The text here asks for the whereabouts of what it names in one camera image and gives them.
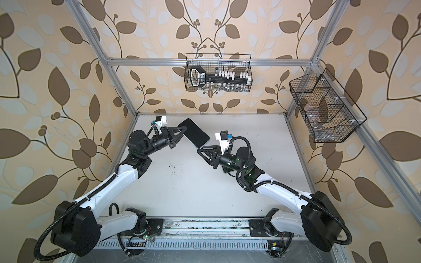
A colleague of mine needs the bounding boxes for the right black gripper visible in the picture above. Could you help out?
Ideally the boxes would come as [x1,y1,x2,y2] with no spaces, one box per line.
[199,145,247,175]

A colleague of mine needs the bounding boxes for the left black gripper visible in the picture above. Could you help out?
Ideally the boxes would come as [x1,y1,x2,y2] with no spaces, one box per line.
[140,126,185,159]

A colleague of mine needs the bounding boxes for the black smartphone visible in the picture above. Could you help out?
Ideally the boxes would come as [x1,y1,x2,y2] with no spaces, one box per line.
[223,167,233,173]
[178,118,210,149]

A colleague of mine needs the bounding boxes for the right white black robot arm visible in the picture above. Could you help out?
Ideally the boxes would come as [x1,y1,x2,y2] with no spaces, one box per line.
[197,135,353,252]

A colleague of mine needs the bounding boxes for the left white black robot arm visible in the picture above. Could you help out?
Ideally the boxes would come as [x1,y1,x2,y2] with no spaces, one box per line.
[34,126,187,261]

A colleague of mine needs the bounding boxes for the black tool with white bits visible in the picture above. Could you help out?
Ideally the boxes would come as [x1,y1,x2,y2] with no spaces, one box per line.
[184,65,253,89]

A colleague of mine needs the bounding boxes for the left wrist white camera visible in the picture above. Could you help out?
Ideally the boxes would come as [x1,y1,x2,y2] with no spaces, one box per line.
[151,115,167,135]

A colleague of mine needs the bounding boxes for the wrist white camera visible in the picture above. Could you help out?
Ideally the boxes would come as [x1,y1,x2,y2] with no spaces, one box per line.
[215,130,232,154]
[151,115,167,135]

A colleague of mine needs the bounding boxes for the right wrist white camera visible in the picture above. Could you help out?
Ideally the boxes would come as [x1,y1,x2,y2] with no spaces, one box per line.
[215,130,232,154]

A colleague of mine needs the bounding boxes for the back wall wire basket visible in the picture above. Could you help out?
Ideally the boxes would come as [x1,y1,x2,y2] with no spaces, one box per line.
[184,52,253,93]

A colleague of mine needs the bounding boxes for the wall wire basket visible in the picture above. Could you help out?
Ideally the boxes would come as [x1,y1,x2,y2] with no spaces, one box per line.
[184,52,253,93]
[289,69,367,143]

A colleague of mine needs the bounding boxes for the aluminium front rail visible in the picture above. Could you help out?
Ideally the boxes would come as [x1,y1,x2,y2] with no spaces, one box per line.
[121,213,309,251]

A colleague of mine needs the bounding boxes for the right wall wire basket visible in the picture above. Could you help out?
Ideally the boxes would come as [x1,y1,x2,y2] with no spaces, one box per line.
[289,69,367,143]

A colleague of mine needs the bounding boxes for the aluminium frame bars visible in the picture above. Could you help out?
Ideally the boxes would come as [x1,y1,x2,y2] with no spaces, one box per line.
[68,1,421,221]

